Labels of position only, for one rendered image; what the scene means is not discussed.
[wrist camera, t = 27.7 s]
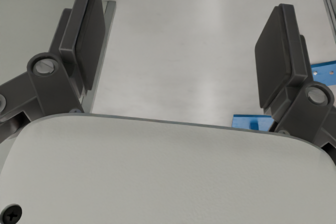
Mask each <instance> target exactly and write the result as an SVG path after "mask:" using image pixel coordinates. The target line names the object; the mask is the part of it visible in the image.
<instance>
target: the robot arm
mask: <svg viewBox="0 0 336 224"><path fill-rule="evenodd" d="M105 33H106V26H105V18H104V11H103V4H102V0H75V1H74V4H73V7H72V8H64V9H63V11H62V13H61V16H60V19H59V22H58V25H57V27H56V30H55V33H54V36H53V39H52V42H51V44H50V47H49V50H48V52H42V53H39V54H36V55H35V56H33V57H32V58H31V59H30V60H29V62H28V63H27V67H26V68H27V71H26V72H24V73H22V74H20V75H18V76H16V77H15V78H13V79H11V80H9V81H7V82H5V83H3V84H1V85H0V144H1V143H2V142H4V141H5V140H11V139H14V138H16V137H17V138H16V140H15V142H14V143H13V145H12V147H11V149H10V152H9V154H8V156H7V158H6V161H5V163H4V166H3V168H2V171H1V174H0V224H336V107H335V106H334V105H333V104H334V101H335V97H334V94H333V92H332V91H331V90H330V88H329V87H327V86H326V85H325V84H323V83H321V82H318V81H314V78H313V73H312V68H311V64H310V59H309V54H308V49H307V45H306V40H305V37H304V36H303V35H301V34H300V33H299V28H298V23H297V18H296V13H295V8H294V5H293V4H285V3H280V4H279V5H278V6H275V7H274V8H273V10H272V12H271V14H270V16H269V18H268V20H267V22H266V24H265V26H264V28H263V30H262V32H261V34H260V36H259V38H258V40H257V42H256V44H255V48H254V53H255V64H256V75H257V85H258V96H259V106H260V108H261V109H263V115H267V116H271V118H272V119H273V120H274V121H273V123H272V124H271V126H270V127H269V129H268V131H262V130H254V129H244V128H235V127H226V126H217V125H208V124H199V123H189V122H179V121H169V120H159V119H149V118H139V117H129V116H119V115H107V114H95V113H85V112H84V110H83V108H82V105H81V103H80V101H79V99H80V98H81V96H85V97H86V96H87V92H88V90H89V91H91V90H92V87H93V83H94V79H95V75H96V71H97V67H98V62H99V58H100V54H101V50H102V46H103V42H104V37H105Z"/></svg>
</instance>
